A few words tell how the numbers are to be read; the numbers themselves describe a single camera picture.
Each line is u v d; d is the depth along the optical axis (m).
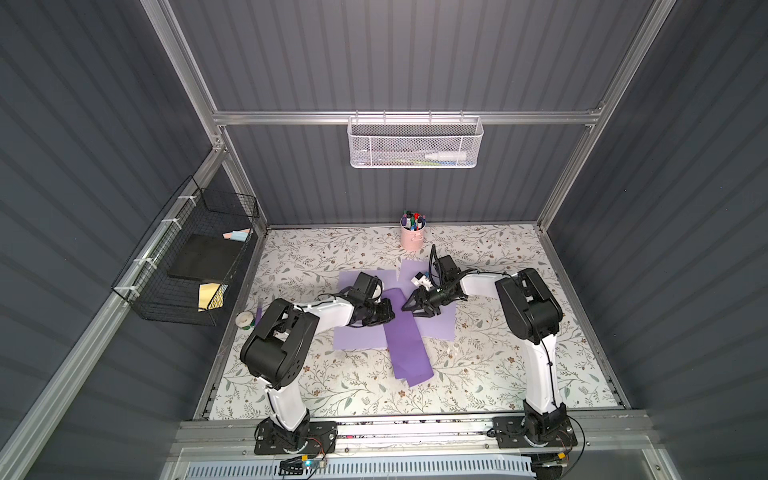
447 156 0.88
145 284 0.62
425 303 0.87
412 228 1.05
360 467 0.74
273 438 0.72
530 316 0.57
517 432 0.72
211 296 0.61
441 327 0.93
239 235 0.83
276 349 0.49
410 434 0.76
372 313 0.81
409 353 0.86
